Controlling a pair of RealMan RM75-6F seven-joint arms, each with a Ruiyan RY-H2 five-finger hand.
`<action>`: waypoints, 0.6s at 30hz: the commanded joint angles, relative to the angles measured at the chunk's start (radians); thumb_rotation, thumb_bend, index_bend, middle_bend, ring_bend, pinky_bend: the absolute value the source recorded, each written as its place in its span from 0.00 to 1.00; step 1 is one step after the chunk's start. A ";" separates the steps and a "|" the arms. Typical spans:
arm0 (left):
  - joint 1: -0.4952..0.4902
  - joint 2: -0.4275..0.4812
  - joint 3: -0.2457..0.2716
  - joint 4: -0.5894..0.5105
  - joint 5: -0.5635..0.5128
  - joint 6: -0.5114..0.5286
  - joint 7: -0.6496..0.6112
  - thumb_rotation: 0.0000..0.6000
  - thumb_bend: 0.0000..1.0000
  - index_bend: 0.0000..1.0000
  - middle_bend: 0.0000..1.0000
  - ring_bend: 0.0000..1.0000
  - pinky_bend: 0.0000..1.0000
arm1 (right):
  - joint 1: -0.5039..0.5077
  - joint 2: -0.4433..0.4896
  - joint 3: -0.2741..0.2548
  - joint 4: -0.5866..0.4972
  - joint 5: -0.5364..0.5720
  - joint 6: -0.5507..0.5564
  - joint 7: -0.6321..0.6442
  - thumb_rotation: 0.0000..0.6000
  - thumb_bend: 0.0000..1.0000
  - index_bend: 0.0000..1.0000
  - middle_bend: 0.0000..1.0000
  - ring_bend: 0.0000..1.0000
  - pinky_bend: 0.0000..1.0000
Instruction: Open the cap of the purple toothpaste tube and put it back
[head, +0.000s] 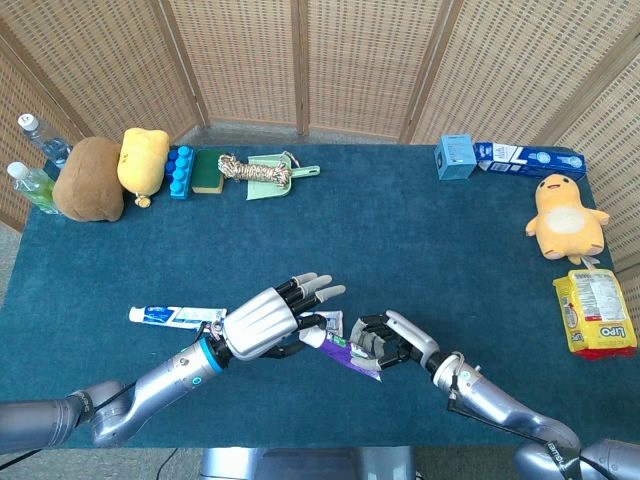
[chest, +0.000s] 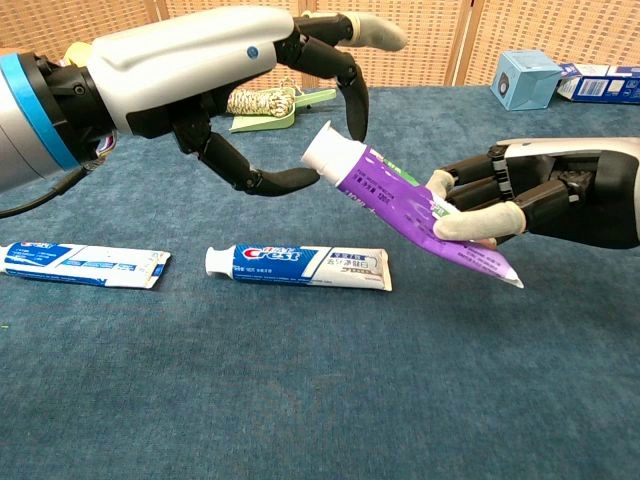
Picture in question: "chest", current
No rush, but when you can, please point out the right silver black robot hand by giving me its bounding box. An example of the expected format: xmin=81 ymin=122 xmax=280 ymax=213
xmin=425 ymin=137 xmax=640 ymax=251

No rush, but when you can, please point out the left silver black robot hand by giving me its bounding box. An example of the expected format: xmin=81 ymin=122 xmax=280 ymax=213
xmin=87 ymin=5 xmax=409 ymax=197

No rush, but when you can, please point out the purple toothpaste tube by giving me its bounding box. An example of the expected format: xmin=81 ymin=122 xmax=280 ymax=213
xmin=300 ymin=120 xmax=525 ymax=290

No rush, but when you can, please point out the blue toothpaste carton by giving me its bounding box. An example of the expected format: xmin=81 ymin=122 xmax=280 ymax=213
xmin=556 ymin=63 xmax=640 ymax=105

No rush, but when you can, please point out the crumpled blue white toothpaste tube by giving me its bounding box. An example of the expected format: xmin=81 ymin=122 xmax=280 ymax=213
xmin=0 ymin=241 xmax=172 ymax=290

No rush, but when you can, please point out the blue Crest toothpaste tube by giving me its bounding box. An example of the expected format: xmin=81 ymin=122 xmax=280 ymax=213
xmin=204 ymin=243 xmax=393 ymax=293

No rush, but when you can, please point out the light green dustpan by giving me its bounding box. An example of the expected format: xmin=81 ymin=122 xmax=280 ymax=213
xmin=228 ymin=88 xmax=337 ymax=134

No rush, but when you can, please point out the yellow plush toy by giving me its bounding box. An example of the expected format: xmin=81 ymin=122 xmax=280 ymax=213
xmin=63 ymin=41 xmax=96 ymax=67

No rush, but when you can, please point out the light blue cardboard box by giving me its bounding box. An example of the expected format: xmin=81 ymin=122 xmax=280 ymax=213
xmin=489 ymin=48 xmax=564 ymax=111

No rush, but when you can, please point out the bamboo folding screen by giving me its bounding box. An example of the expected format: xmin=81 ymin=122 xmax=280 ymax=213
xmin=0 ymin=0 xmax=640 ymax=96

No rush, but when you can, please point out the blue carpet table cover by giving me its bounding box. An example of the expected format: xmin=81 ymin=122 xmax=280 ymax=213
xmin=0 ymin=84 xmax=640 ymax=480

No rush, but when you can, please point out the braided rope bundle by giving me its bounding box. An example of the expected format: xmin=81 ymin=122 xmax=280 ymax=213
xmin=226 ymin=87 xmax=296 ymax=117

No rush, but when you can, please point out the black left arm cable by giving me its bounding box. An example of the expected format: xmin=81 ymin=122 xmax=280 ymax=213
xmin=0 ymin=164 xmax=99 ymax=220

